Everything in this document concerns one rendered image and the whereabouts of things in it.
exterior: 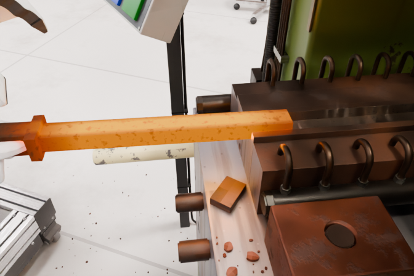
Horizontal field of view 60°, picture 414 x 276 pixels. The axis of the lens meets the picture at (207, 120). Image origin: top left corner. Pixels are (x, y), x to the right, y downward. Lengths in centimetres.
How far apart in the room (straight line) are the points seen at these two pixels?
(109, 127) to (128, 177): 135
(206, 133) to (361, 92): 25
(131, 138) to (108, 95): 192
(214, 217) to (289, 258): 13
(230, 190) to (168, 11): 45
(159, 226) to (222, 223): 114
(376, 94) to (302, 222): 26
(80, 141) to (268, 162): 22
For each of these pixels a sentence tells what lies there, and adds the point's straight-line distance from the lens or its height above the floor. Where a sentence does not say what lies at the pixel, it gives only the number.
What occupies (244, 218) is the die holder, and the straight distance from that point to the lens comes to 46.
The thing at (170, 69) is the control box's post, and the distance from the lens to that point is 104.
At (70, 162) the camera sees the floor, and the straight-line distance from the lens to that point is 193.
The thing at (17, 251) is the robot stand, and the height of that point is 17.
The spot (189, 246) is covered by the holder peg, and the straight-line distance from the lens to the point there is 47.
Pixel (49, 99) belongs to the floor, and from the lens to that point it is 244.
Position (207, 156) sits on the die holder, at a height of 92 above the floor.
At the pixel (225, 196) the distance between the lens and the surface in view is 46.
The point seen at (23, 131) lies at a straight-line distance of 46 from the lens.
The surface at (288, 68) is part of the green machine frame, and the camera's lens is 74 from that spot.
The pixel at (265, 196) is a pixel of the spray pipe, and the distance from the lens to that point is 41.
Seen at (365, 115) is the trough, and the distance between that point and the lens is 53.
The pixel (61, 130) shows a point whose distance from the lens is 45.
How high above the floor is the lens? 128
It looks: 38 degrees down
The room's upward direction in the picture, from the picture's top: straight up
